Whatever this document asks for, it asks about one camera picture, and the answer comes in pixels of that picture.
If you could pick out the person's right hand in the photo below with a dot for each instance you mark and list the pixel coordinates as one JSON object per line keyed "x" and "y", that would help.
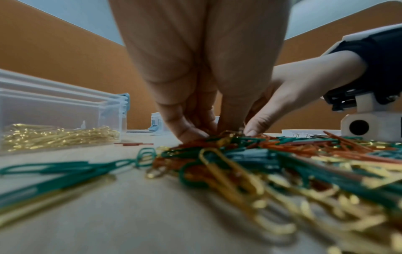
{"x": 307, "y": 79}

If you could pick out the sorted heap of gold clips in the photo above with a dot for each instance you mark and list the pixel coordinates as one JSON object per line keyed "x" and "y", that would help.
{"x": 56, "y": 137}

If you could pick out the transparent box with blue latches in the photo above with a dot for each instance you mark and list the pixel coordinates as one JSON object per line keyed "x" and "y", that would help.
{"x": 157, "y": 124}
{"x": 47, "y": 104}

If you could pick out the clear plastic lid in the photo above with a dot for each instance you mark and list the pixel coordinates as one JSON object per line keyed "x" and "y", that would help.
{"x": 301, "y": 132}

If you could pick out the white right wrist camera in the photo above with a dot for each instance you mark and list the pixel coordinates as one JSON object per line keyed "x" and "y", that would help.
{"x": 377, "y": 124}

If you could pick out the pile of colored paper clips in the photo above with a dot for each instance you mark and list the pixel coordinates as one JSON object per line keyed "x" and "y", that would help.
{"x": 251, "y": 163}

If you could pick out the person's left hand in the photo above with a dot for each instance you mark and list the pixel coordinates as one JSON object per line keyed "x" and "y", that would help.
{"x": 201, "y": 49}

